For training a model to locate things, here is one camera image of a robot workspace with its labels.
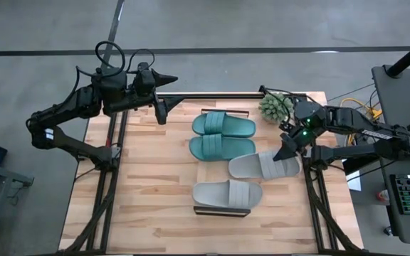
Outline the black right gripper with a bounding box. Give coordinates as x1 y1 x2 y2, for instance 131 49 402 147
272 122 315 163

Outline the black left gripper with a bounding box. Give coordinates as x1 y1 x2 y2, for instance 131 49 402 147
132 62 184 124

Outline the grey rubber slide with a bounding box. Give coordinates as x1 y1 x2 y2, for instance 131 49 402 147
228 149 303 181
192 178 263 210

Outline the green rubber slide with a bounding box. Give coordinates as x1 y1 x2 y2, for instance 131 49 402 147
191 111 257 139
189 133 257 162

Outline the green potted succulent plant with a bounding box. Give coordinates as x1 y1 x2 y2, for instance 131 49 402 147
258 92 295 124

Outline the black desk foot bar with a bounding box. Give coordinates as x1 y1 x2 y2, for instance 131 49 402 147
342 156 384 176

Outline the white paper sheet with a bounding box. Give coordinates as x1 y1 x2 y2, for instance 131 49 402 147
342 152 363 192

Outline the grey monitor stand desk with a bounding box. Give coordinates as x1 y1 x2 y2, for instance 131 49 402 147
371 65 410 159

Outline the black monitor pole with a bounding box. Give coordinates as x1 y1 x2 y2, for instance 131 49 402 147
385 32 410 78

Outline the grey metal cart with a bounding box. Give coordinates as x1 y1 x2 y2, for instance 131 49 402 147
0 161 35 256

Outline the black aluminium table frame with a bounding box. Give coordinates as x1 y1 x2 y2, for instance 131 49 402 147
61 85 362 256

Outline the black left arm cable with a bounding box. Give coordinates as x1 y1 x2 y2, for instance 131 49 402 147
94 40 155 78

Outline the low wooden shelf black frame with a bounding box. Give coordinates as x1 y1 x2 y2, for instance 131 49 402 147
192 108 252 218

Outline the yellow floor cable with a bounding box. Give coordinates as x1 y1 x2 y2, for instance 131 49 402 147
339 97 384 143

